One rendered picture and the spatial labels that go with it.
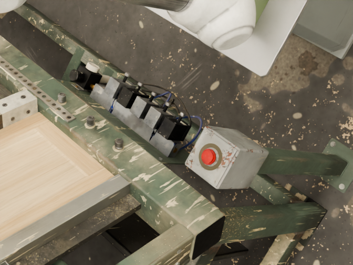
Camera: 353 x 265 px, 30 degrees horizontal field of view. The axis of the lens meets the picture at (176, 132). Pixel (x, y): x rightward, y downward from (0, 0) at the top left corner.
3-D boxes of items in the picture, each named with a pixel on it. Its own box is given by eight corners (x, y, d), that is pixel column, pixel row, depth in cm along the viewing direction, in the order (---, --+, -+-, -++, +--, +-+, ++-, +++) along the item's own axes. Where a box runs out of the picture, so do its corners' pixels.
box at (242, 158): (271, 152, 175) (239, 149, 160) (249, 189, 178) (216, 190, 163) (238, 129, 181) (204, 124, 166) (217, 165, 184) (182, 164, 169)
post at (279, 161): (349, 162, 240) (257, 155, 177) (340, 176, 241) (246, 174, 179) (335, 154, 243) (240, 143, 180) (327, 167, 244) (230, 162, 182)
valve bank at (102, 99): (225, 126, 204) (183, 121, 184) (203, 165, 207) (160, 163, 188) (120, 53, 229) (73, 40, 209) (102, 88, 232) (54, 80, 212)
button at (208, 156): (221, 154, 164) (217, 154, 162) (213, 167, 165) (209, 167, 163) (209, 145, 166) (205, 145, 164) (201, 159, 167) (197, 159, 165)
